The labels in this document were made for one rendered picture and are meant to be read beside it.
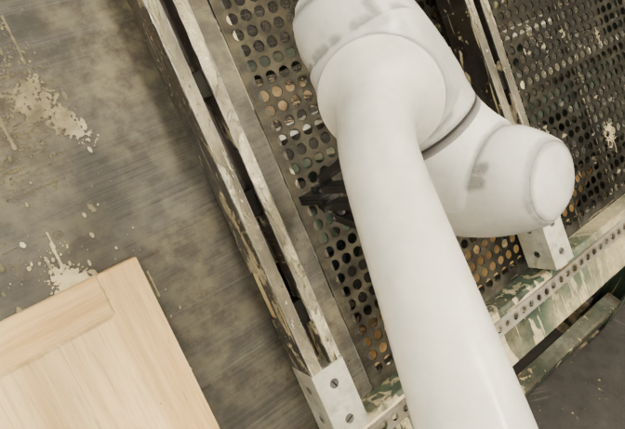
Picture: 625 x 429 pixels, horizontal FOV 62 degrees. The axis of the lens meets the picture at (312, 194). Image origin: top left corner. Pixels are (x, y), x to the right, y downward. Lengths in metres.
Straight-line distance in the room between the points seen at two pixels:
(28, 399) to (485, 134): 0.64
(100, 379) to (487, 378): 0.61
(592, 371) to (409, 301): 1.98
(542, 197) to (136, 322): 0.56
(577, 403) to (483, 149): 1.75
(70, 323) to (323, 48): 0.51
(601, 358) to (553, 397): 0.27
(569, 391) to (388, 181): 1.90
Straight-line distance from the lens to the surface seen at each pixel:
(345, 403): 0.88
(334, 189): 0.72
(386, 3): 0.44
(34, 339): 0.78
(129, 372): 0.80
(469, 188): 0.47
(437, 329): 0.28
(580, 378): 2.22
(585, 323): 2.13
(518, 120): 1.12
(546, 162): 0.47
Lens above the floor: 1.77
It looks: 43 degrees down
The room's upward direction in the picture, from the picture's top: straight up
